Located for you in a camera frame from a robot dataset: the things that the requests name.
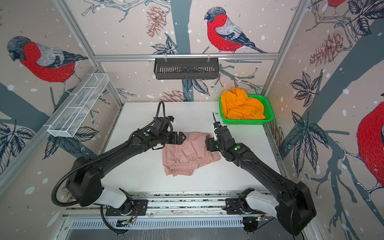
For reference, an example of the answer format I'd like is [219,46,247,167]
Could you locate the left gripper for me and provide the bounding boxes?
[158,130,187,144]

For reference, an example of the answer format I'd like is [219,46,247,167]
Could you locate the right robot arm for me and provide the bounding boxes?
[206,126,317,236]

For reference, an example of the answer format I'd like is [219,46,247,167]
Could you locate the white wire wall basket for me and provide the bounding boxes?
[48,73,110,138]

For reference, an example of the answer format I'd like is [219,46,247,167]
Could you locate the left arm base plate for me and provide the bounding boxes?
[106,200,149,217]

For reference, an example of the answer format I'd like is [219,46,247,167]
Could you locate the pink shorts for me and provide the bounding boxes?
[163,132,221,177]

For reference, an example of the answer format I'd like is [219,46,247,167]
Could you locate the green plastic basket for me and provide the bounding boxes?
[219,95,275,125]

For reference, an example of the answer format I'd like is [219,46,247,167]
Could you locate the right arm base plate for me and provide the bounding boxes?
[223,198,265,215]

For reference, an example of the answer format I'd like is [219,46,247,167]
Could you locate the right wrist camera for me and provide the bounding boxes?
[213,121,225,135]

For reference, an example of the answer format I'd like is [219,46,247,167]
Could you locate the orange shorts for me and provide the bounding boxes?
[220,87,266,120]

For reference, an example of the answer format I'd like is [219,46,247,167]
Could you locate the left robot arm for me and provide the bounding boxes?
[66,129,187,209]

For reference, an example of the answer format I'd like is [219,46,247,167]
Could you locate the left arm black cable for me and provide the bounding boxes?
[50,161,134,235]

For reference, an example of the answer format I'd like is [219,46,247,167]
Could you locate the black wall shelf basket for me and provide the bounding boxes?
[154,58,219,80]

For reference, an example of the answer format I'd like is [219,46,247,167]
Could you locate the aluminium mounting rail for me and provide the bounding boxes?
[64,190,273,219]

